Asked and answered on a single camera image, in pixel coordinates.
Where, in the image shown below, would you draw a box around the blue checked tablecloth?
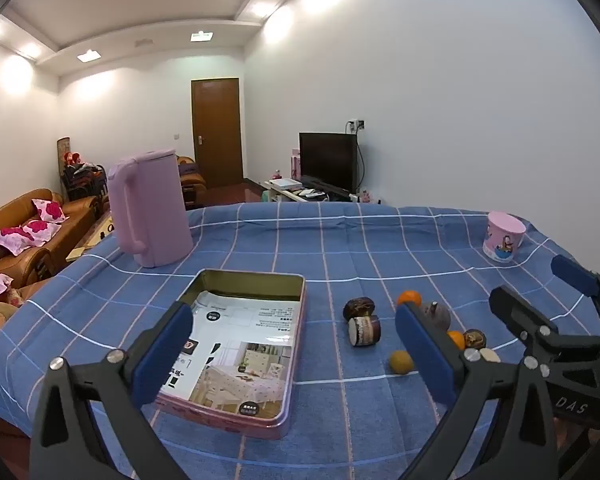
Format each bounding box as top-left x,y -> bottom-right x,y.
0,202 -> 600,480

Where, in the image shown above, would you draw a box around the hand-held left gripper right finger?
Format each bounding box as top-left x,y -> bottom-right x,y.
394,302 -> 561,480

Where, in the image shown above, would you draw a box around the stacked chairs with clothes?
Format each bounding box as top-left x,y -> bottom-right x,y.
60,152 -> 108,201

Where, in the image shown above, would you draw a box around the black power cable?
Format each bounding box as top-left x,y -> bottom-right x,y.
356,132 -> 368,196

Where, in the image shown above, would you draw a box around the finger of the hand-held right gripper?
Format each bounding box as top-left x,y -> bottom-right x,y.
551,254 -> 600,333
488,285 -> 600,361

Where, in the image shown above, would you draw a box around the pink metal tin box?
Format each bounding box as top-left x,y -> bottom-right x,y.
156,268 -> 307,441

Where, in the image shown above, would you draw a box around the printed paper leaflet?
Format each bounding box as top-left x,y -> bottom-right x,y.
162,290 -> 301,418

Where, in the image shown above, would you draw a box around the yellow-green longan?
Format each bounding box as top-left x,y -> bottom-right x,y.
389,351 -> 415,375

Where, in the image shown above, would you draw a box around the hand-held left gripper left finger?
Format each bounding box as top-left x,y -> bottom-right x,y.
30,301 -> 195,480

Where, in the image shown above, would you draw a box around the pink electric kettle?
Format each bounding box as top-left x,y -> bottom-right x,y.
107,148 -> 195,267

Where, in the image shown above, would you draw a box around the black television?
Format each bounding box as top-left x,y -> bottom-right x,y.
299,132 -> 358,193

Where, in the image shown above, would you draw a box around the purple passion fruit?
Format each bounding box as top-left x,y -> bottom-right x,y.
417,301 -> 452,332

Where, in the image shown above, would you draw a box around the brown leather sofa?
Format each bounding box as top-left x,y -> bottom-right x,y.
0,188 -> 103,288

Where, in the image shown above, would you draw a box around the dark brown chestnut-like fruit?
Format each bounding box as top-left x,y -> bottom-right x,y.
343,298 -> 377,321

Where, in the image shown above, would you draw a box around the pink cartoon cup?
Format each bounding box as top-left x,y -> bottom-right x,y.
482,211 -> 527,265

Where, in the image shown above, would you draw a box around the rolled brown mat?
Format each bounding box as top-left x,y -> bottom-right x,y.
56,137 -> 72,181

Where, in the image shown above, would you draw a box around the wooden coffee table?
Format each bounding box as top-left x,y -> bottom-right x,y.
66,210 -> 116,263

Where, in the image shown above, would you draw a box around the brown wooden door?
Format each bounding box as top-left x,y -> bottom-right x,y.
190,78 -> 244,188

